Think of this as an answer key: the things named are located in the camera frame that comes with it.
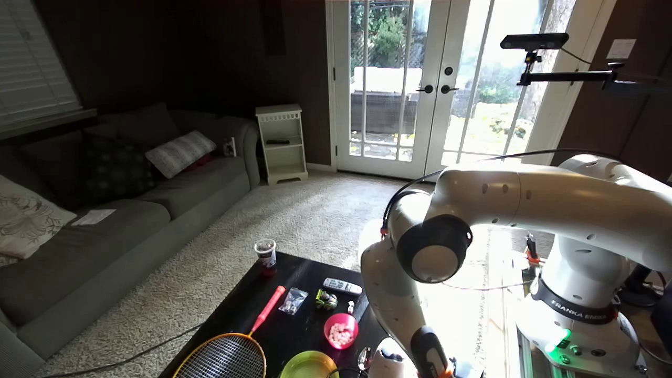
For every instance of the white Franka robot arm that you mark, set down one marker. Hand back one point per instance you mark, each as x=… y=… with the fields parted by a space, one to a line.
x=558 y=197

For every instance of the tiny white object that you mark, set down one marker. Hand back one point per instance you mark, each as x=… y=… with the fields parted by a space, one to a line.
x=350 y=307

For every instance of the white small shelf unit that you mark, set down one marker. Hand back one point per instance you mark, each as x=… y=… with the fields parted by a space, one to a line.
x=281 y=143

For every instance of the small clear cup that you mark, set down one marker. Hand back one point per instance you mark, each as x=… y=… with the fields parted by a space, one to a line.
x=264 y=252

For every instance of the white glass door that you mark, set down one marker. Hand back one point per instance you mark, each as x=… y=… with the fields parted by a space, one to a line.
x=378 y=91
x=483 y=91

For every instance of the small green packet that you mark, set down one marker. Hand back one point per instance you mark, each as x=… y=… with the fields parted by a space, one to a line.
x=326 y=300

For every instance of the clear plastic bag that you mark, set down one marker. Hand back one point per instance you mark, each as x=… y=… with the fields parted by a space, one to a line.
x=292 y=300

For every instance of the pink plastic bowl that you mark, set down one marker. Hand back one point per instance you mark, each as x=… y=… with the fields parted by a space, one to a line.
x=340 y=331

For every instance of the striped white pillow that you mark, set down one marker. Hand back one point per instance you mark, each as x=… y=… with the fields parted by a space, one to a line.
x=181 y=153

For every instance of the silver metal spoon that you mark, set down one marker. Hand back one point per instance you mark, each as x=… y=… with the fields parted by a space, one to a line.
x=362 y=361

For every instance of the black orange wrist attachment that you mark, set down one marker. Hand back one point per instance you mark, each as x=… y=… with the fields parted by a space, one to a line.
x=429 y=353

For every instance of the red black clamp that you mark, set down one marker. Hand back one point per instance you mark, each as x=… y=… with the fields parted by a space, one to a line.
x=532 y=252

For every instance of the dark patterned pillow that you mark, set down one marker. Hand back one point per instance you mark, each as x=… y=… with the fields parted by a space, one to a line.
x=118 y=168

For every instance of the grey fabric sofa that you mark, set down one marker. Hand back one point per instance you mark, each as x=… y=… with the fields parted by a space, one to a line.
x=118 y=244

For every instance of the white paper sheet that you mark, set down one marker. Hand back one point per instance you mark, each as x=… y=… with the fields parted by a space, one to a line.
x=92 y=218

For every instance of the green glowing indicator light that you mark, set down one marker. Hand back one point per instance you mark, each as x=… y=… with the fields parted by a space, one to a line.
x=562 y=348

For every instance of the white patterned blanket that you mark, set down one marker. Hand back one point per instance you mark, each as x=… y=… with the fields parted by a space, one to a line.
x=23 y=222

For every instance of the white window blind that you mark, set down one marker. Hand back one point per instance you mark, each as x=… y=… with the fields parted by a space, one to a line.
x=31 y=63

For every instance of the black exterior camera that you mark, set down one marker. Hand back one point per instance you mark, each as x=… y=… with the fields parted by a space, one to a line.
x=534 y=40

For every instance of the black camera boom stand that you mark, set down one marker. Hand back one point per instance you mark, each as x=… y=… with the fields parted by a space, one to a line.
x=568 y=76

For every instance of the white wall plate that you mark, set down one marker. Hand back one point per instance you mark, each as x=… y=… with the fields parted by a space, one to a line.
x=621 y=49

